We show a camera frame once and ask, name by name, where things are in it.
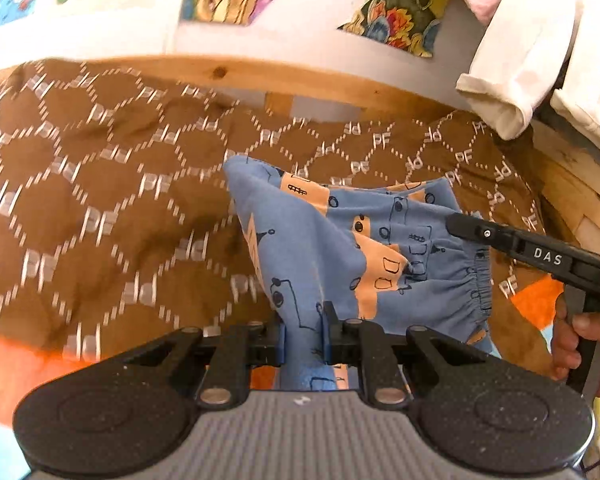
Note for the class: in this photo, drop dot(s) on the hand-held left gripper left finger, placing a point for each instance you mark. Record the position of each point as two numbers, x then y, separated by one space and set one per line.
282 345

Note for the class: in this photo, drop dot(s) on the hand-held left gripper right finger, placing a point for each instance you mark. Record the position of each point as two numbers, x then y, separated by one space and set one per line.
325 332

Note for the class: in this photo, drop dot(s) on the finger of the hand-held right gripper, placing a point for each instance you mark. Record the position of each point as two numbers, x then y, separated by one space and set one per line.
520 249

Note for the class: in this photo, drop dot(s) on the blue pants with orange cars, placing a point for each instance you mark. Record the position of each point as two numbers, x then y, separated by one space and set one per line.
325 260

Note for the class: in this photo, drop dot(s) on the person's right hand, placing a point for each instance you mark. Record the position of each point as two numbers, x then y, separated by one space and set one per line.
567 355

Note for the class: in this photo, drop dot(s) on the white hanging garment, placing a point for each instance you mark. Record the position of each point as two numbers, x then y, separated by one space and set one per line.
525 55

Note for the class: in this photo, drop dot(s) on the brown patterned blanket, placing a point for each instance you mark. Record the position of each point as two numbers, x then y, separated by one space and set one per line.
105 200

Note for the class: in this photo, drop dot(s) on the colourful patchwork blanket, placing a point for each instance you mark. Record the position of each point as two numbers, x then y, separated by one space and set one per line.
20 365

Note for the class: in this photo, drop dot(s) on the wooden bed frame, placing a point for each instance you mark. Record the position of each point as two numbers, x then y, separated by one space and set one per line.
230 72

